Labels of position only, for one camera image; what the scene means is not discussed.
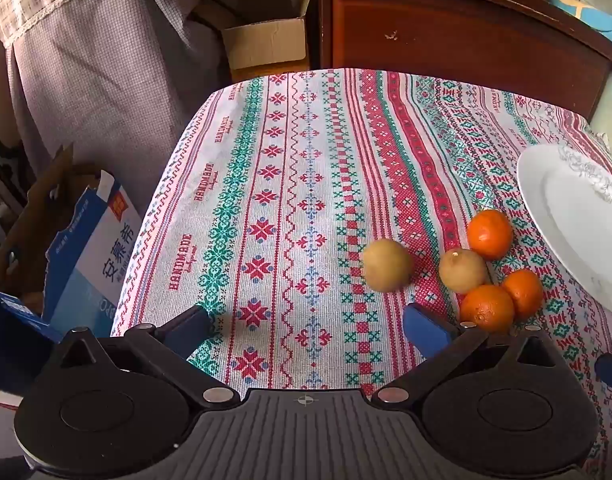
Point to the open cardboard box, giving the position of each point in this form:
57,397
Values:
262,37

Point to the blue cushion cover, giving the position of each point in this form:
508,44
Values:
597,14

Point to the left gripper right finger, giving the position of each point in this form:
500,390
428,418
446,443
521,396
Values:
443,345

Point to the patterned tablecloth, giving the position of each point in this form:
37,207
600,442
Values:
279,183

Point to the brown kiwi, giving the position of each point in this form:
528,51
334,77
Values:
386,265
461,270

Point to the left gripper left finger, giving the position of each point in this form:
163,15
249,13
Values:
164,350

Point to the dark wooden cabinet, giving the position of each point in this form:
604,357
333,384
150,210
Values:
528,47

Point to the blue white milk carton box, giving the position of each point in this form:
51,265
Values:
62,266

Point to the orange mandarin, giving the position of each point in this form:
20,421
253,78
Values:
490,234
489,307
526,292

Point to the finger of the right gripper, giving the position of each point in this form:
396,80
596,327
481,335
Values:
611,372

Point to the white oval plate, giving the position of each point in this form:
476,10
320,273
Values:
569,197

